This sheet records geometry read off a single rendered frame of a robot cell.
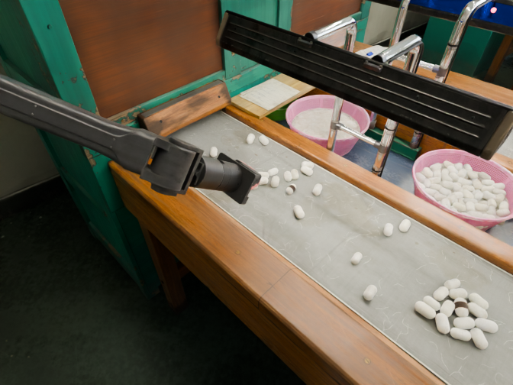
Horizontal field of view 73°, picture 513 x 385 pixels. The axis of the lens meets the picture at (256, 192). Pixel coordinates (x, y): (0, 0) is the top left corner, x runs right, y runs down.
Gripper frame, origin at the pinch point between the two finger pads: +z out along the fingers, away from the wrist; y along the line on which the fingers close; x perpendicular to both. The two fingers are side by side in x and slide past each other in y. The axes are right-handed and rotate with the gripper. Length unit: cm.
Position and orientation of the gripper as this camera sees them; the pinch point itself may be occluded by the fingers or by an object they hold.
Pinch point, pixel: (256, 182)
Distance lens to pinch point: 75.0
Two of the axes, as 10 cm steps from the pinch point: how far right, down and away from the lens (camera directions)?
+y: -7.1, -4.9, 5.1
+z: 5.4, 0.8, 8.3
